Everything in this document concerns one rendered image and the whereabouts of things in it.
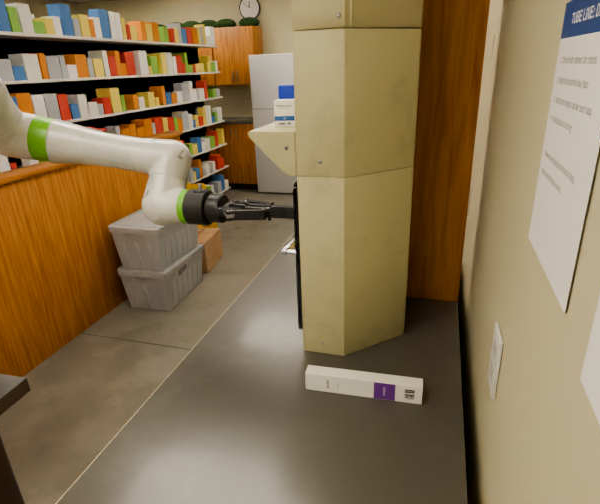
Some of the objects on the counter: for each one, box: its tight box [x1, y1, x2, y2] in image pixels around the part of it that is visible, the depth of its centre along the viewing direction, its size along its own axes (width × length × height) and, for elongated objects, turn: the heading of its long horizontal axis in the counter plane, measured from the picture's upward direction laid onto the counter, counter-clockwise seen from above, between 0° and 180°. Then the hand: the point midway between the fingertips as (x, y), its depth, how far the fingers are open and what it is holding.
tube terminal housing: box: [292, 28, 422, 356], centre depth 118 cm, size 25×32×77 cm
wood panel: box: [406, 0, 490, 302], centre depth 126 cm, size 49×3×140 cm, turn 78°
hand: (285, 211), depth 114 cm, fingers closed
